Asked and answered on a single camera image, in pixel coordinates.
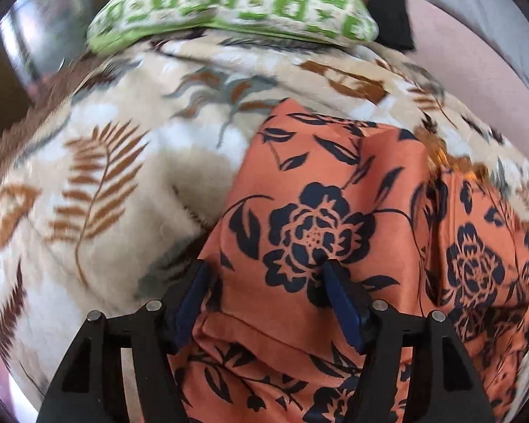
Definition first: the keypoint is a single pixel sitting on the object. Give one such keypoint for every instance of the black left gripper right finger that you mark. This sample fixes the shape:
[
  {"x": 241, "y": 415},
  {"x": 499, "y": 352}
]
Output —
[{"x": 444, "y": 384}]

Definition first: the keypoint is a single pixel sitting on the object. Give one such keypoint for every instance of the black cloth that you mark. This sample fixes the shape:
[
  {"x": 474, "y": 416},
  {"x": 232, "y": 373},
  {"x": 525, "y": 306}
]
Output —
[{"x": 392, "y": 19}]

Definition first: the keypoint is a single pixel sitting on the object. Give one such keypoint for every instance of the green white patterned pillow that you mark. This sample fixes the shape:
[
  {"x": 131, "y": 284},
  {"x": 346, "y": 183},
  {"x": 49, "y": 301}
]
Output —
[{"x": 343, "y": 23}]

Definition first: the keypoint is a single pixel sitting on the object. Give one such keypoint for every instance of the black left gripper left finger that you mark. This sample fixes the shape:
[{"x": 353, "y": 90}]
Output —
[{"x": 88, "y": 385}]

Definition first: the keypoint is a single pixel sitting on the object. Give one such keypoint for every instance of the orange black floral garment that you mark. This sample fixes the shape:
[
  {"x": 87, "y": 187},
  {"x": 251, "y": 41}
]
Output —
[{"x": 313, "y": 188}]

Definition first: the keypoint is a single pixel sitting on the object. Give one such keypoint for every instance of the pink quilted mattress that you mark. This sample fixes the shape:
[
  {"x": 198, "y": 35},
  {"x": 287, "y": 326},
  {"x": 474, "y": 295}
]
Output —
[{"x": 470, "y": 70}]

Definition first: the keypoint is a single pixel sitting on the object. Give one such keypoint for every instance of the wooden glass cabinet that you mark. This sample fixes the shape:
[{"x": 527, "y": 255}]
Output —
[{"x": 37, "y": 39}]

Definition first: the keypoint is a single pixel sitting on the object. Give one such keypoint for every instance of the beige leaf print blanket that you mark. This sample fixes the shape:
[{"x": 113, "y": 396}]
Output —
[{"x": 107, "y": 198}]

